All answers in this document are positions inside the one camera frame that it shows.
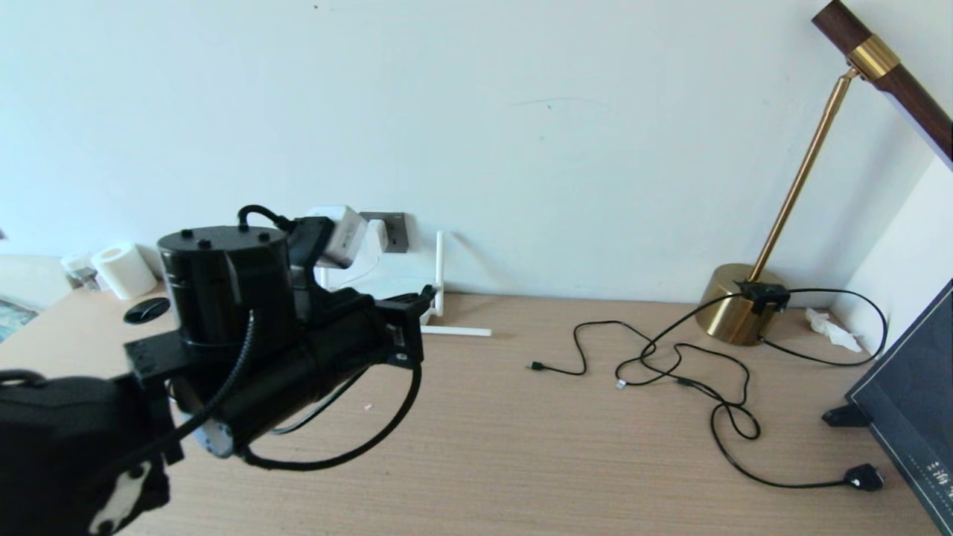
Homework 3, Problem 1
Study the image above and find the thin white adapter cable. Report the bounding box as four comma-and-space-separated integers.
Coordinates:
328, 249, 384, 291

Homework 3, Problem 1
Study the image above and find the white router with antennas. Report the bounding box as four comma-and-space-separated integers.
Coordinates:
316, 229, 492, 337

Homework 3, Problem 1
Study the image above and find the white toilet paper roll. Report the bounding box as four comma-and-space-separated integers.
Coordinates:
91, 242, 159, 300

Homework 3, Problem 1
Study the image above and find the small clear jar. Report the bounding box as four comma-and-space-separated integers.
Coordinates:
61, 252, 101, 291

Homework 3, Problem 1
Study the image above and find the brass desk lamp wooden head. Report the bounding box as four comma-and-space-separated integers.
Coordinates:
696, 0, 953, 348

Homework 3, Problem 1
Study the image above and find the crumpled white tissue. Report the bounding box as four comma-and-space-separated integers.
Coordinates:
804, 308, 862, 354

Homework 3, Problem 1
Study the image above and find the grey wall socket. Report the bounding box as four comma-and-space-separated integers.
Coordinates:
360, 212, 409, 254

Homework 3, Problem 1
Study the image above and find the black usb charging cable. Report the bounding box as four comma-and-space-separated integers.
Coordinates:
526, 322, 749, 409

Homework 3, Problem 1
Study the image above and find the black braided camera cable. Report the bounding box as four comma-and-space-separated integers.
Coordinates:
238, 204, 423, 471

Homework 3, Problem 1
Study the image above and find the black round desk grommet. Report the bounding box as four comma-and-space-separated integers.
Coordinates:
123, 298, 172, 325

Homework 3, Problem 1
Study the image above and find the black lamp switch box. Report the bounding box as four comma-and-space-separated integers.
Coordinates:
737, 281, 790, 315

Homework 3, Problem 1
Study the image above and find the black lamp base cable loop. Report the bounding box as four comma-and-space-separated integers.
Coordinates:
759, 289, 888, 367

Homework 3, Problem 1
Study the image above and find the black lamp power cable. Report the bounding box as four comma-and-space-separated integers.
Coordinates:
640, 294, 885, 492

